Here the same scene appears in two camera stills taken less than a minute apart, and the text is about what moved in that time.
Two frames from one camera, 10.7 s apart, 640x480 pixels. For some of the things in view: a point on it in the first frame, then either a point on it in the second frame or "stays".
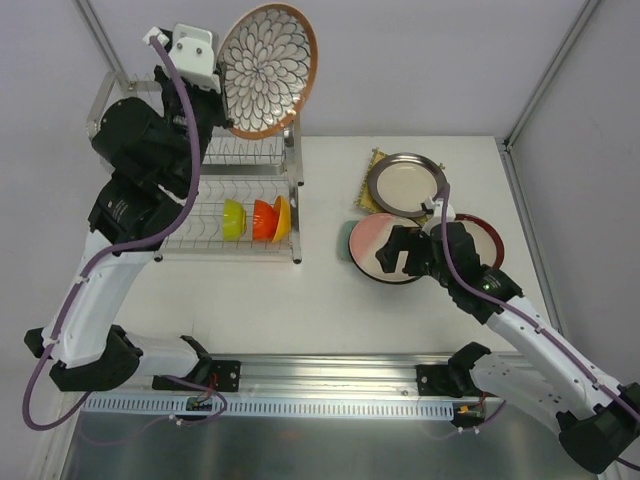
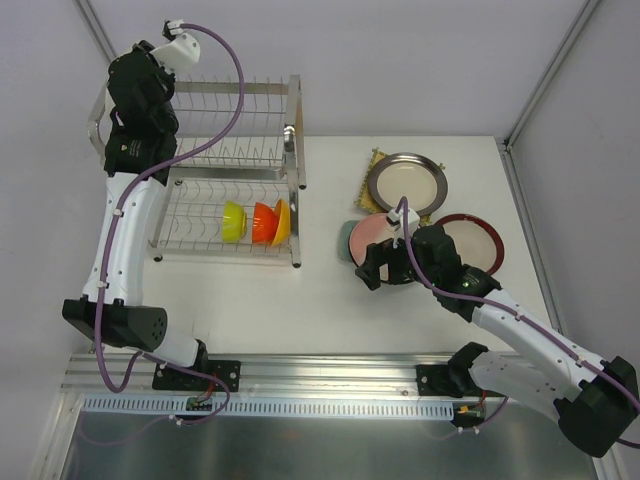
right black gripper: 413,253 → 385,262
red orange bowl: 264,222 stays
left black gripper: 211,105 → 133,73
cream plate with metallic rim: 400,183 stays
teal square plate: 343,240 stays
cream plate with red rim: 487,242 stays
